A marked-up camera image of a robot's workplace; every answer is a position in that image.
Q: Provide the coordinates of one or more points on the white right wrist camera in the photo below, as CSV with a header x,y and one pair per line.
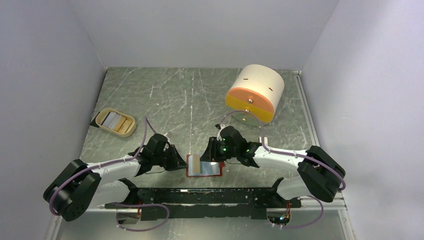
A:
x,y
220,127

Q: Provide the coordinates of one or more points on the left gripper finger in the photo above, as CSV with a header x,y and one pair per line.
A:
x,y
174,152
179,163

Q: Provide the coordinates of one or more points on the red leather card holder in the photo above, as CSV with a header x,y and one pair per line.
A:
x,y
208,169

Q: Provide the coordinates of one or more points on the gold metal card tray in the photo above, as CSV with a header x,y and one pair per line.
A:
x,y
105,111

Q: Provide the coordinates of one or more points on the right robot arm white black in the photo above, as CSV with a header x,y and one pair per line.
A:
x,y
319,175

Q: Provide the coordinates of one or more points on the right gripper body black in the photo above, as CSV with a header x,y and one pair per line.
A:
x,y
223,151

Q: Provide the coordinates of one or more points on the black card beside tray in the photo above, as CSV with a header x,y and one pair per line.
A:
x,y
93,121

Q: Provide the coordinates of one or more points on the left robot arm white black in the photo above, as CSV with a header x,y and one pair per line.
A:
x,y
81,186

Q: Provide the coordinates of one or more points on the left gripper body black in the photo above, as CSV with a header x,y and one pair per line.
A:
x,y
166,158

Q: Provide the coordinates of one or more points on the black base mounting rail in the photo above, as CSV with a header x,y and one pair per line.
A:
x,y
191,203

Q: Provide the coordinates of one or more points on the stack of credit cards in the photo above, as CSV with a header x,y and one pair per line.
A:
x,y
116,122

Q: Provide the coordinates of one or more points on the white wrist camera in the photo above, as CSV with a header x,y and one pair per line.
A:
x,y
220,127
168,135

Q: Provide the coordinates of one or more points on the cream cylindrical drawer box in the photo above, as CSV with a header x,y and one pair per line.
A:
x,y
255,94

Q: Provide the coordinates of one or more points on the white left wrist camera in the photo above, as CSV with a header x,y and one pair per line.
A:
x,y
168,135

